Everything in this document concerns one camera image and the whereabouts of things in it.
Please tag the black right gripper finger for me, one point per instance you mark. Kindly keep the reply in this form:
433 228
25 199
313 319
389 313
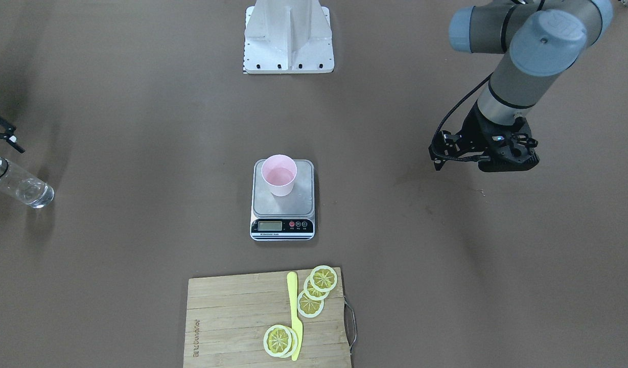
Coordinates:
8 135

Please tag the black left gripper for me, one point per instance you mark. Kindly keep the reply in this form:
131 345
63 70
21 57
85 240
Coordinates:
473 130

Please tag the pink plastic cup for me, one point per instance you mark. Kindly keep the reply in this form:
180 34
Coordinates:
279 171

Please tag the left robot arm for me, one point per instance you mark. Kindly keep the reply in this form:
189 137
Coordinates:
538 41

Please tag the digital kitchen scale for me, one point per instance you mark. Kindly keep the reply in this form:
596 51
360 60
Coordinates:
284 218

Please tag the yellow plastic knife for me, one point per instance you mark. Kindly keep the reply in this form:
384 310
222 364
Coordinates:
296 324

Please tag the bamboo cutting board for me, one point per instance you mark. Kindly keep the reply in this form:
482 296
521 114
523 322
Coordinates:
227 317

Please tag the lemon slice pair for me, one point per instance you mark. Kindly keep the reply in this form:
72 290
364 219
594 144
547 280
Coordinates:
280 341

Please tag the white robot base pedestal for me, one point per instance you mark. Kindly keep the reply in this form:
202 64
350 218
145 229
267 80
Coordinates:
288 37

